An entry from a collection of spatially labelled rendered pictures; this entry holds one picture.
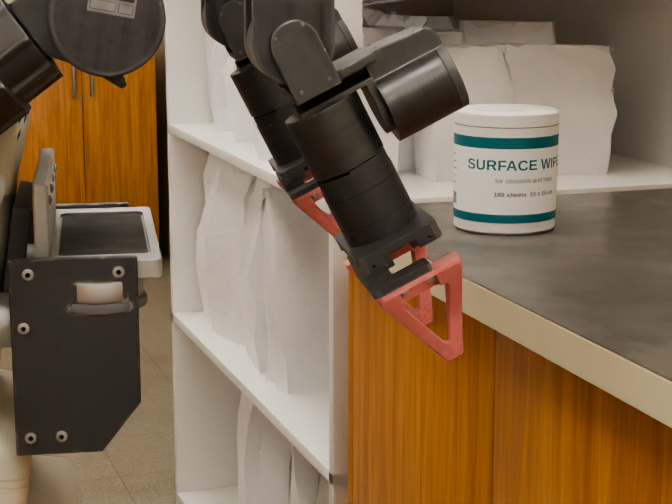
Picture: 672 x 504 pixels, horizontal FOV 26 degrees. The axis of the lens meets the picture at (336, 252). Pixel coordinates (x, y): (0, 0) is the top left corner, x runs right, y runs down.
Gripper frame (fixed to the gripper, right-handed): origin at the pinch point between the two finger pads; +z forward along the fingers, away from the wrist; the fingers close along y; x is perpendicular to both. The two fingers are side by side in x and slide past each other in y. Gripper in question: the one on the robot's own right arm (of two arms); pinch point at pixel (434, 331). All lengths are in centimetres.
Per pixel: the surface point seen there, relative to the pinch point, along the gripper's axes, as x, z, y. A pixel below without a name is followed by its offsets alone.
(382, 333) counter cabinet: -1, 23, 75
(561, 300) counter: -15.5, 14.2, 30.7
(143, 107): 20, 27, 491
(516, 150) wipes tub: -25, 7, 64
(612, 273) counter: -24, 18, 42
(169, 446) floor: 53, 85, 265
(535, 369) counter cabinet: -10.3, 19.9, 32.2
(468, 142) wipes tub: -20, 4, 67
